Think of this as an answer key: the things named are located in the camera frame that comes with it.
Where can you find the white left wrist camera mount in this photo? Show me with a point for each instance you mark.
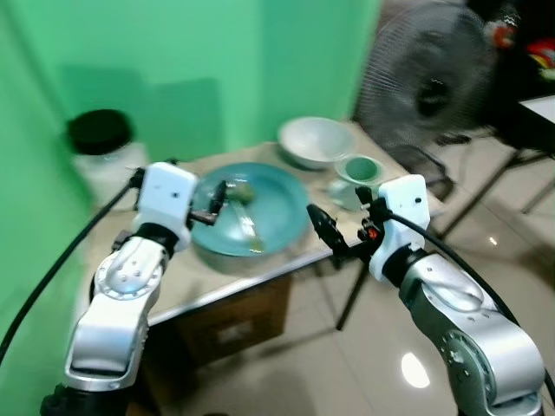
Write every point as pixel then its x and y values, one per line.
pixel 165 195

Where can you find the gold metal spoon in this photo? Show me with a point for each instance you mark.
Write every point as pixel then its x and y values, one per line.
pixel 242 192

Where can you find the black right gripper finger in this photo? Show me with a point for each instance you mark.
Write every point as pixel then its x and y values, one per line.
pixel 323 227

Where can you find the black standing fan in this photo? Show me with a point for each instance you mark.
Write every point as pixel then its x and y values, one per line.
pixel 429 87

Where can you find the large teal plate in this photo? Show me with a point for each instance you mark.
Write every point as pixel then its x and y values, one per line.
pixel 277 208

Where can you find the pale green cup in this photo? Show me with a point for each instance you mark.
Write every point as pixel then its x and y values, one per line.
pixel 357 169

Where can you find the clear jar with black lid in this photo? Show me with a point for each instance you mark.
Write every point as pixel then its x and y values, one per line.
pixel 100 134

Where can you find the red and yellow packet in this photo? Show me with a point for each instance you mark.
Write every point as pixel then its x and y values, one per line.
pixel 542 56

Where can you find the white bowl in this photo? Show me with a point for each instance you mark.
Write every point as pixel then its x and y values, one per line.
pixel 314 143

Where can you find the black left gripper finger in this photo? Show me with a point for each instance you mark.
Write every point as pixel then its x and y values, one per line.
pixel 218 198

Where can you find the brown cardboard box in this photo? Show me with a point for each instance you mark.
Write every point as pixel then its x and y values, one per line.
pixel 234 325

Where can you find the bottle with red label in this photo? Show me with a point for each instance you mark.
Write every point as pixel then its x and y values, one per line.
pixel 503 30

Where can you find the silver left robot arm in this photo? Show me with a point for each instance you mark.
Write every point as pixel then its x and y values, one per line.
pixel 117 303

